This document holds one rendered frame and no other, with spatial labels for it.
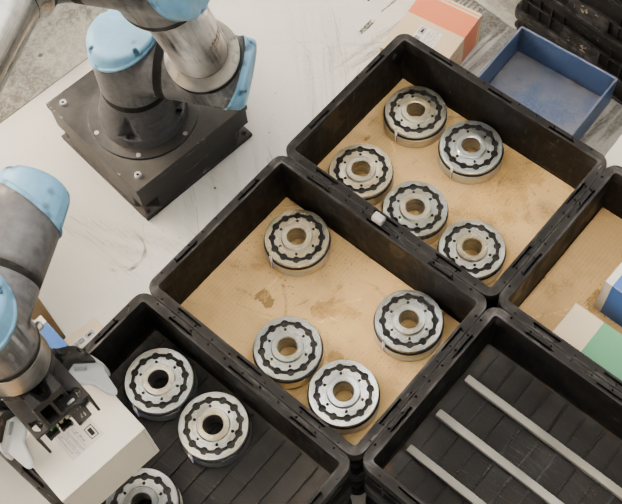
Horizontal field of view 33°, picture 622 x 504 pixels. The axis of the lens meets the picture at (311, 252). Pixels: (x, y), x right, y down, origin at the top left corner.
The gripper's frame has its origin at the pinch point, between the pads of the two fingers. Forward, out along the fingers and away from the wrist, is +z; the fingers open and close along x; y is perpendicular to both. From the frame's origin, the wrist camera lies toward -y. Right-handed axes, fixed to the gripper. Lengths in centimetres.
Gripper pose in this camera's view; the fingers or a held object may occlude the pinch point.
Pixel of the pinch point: (57, 411)
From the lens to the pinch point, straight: 127.4
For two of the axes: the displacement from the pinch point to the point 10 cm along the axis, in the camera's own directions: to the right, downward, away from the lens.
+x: 7.2, -6.3, 2.8
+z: 0.5, 4.5, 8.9
